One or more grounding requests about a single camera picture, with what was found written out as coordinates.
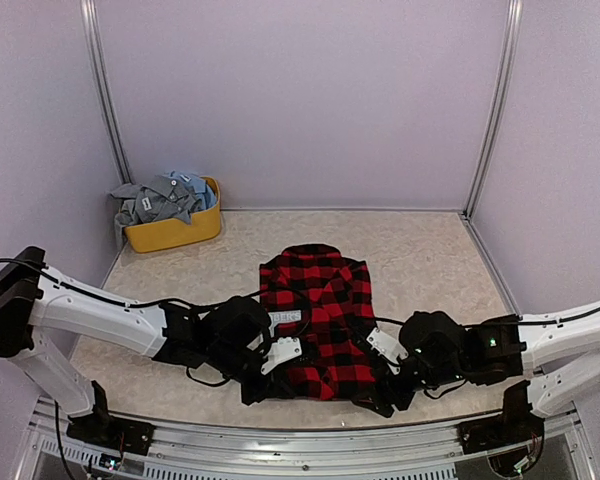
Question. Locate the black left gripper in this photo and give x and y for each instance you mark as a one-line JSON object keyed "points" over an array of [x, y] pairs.
{"points": [[270, 387]]}

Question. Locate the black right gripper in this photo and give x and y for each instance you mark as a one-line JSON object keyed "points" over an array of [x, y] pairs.
{"points": [[378, 391]]}

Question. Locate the red black plaid shirt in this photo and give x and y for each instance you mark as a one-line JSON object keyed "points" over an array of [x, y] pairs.
{"points": [[334, 297]]}

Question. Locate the yellow plastic basket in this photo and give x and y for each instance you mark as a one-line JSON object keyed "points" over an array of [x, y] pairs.
{"points": [[172, 233]]}

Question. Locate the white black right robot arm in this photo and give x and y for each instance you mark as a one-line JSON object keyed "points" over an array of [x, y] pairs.
{"points": [[554, 356]]}

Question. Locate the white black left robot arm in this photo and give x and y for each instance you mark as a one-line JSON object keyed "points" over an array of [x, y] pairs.
{"points": [[233, 337]]}

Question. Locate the light blue shirt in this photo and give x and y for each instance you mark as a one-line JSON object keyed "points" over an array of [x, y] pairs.
{"points": [[196, 185]]}

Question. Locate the grey button shirt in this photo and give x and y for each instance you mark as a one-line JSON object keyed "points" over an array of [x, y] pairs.
{"points": [[159, 199]]}

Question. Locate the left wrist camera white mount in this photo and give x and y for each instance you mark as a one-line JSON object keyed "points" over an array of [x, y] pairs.
{"points": [[281, 351]]}

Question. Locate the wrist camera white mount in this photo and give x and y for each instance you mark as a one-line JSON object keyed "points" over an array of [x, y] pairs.
{"points": [[388, 348], [281, 351]]}

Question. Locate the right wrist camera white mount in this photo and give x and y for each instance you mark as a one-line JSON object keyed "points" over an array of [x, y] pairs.
{"points": [[388, 348]]}

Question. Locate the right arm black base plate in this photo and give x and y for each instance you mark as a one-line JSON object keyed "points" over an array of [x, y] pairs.
{"points": [[494, 432]]}

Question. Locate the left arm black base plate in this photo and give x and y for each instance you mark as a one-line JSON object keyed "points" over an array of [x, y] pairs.
{"points": [[120, 434]]}

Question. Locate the aluminium front frame rail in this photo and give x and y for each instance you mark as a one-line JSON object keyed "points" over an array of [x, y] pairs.
{"points": [[181, 450]]}

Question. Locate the left aluminium corner post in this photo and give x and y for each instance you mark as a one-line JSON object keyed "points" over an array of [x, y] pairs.
{"points": [[98, 65]]}

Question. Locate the aluminium corner post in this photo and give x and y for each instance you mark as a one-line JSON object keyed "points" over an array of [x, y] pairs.
{"points": [[497, 107], [98, 65]]}

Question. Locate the right aluminium corner post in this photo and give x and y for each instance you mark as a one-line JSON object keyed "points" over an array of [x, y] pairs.
{"points": [[497, 107]]}

